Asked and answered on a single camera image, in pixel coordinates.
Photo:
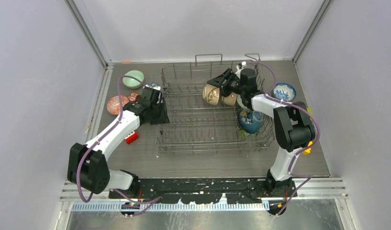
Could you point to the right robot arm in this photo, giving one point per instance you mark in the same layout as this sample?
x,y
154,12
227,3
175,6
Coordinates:
x,y
294,126

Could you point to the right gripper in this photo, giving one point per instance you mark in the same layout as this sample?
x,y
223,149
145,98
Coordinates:
x,y
227,74

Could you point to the green owl toy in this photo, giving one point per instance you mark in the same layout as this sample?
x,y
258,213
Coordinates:
x,y
245,134

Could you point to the yellow toy block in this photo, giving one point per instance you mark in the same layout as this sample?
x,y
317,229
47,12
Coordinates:
x,y
308,150

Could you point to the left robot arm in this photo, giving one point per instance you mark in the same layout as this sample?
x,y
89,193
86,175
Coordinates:
x,y
88,166

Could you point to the grey wire dish rack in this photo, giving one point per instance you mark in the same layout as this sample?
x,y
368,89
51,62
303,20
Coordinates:
x,y
196,126

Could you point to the red toy block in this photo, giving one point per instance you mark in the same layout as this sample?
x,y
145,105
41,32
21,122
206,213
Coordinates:
x,y
131,137

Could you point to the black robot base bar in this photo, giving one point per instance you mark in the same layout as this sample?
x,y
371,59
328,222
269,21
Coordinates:
x,y
210,191

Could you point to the beige bowl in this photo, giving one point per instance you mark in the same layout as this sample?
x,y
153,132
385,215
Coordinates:
x,y
230,100
211,94

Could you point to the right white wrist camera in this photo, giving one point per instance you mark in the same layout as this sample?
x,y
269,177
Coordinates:
x,y
240,66

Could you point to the pale green celadon bowl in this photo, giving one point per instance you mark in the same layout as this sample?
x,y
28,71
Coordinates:
x,y
134,79

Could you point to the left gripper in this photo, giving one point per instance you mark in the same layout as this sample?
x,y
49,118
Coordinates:
x,y
163,119

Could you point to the red owl toy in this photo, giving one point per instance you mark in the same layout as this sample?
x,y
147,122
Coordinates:
x,y
134,97

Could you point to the dark teal painted bowl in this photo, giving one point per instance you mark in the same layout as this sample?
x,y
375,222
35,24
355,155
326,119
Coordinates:
x,y
251,121

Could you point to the blue floral white bowl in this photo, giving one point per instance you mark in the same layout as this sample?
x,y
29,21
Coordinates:
x,y
284,91

